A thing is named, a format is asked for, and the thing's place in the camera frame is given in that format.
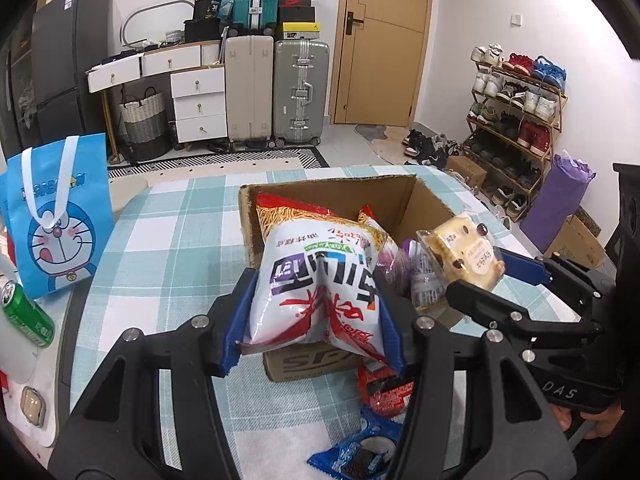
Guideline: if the shoe rack with shoes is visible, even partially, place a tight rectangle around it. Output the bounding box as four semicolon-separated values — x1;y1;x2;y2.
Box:
467;42;569;221

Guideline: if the brown cardboard box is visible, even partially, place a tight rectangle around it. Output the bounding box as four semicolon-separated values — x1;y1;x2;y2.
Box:
238;174;474;384

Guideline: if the dark glass cabinet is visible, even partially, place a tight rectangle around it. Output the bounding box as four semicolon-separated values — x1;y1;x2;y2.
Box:
0;10;39;149

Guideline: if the purple rolled mat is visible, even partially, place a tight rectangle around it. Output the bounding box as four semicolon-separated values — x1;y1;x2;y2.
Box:
519;152;596;256

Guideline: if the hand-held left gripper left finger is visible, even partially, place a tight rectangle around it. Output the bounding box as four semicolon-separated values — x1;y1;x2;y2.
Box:
47;267;259;480

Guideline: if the clear cracker packet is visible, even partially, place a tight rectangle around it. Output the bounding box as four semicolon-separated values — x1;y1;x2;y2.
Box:
416;211;505;294

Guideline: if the beige door mat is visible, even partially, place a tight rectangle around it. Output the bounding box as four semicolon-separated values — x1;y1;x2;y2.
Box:
353;122;416;166

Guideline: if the black bag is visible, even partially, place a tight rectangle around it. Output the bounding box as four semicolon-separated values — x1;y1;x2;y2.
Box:
182;18;224;44

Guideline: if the yellow black shoe box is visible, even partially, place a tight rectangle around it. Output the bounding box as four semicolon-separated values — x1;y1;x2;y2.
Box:
275;22;321;41

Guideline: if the small cardboard box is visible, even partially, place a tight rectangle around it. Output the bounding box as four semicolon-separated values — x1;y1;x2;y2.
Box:
443;154;489;191

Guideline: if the pile of loose shoes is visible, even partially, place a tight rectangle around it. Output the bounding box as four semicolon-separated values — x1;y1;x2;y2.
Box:
402;127;461;169

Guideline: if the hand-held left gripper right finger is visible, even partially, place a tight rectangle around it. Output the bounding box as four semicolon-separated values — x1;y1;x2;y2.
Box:
372;272;579;480

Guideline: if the curved metal frame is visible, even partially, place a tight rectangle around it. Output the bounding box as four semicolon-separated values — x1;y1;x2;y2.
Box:
121;0;196;54

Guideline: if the woven laundry basket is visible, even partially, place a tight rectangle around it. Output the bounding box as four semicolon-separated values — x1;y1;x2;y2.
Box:
118;87;174;164

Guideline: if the blue cartoon tote bag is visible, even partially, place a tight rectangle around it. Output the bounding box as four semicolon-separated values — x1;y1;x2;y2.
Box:
0;132;117;301

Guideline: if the silver suitcase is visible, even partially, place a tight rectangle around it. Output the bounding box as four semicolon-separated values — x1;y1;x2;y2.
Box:
272;38;331;149

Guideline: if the beige suitcase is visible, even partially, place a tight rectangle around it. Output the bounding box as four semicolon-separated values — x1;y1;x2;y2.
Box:
221;34;276;149

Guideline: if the person's right hand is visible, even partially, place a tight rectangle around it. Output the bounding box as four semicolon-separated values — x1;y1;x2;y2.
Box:
550;399;627;442

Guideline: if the blue cookie packet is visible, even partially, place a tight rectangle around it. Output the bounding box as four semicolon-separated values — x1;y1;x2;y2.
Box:
305;404;405;480

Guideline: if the open cardboard box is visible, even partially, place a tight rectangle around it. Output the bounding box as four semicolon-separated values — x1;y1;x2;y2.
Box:
544;212;609;271

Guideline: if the green drink can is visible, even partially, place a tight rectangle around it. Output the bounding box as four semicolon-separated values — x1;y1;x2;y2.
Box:
1;281;56;350

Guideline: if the grey refrigerator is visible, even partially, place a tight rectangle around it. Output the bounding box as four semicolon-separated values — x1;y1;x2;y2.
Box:
30;0;119;136

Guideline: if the white drawer desk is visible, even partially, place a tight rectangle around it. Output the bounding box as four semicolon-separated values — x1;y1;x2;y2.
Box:
85;39;229;161

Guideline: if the wooden door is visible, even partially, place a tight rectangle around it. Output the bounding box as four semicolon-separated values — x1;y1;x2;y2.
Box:
332;0;435;129

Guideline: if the purple silver snack bag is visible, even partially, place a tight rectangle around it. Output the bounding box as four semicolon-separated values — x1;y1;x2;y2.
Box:
377;237;449;311

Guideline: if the white noodle snack bag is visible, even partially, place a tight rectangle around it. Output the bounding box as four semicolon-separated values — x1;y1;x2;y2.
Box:
239;192;401;367

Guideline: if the black white patterned rug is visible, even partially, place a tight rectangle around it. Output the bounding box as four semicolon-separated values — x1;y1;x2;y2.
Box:
107;147;331;181

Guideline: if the wooden shoe rack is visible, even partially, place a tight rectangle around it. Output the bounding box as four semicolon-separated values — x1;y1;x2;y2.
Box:
459;59;569;224

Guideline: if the red snack packet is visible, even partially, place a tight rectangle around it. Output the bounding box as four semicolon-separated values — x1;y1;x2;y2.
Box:
355;359;416;416
356;203;401;256

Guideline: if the small black box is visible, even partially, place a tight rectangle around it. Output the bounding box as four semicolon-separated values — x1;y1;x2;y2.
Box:
192;0;224;24

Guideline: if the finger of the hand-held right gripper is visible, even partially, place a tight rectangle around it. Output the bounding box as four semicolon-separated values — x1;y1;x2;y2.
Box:
494;247;617;312
444;279;603;347

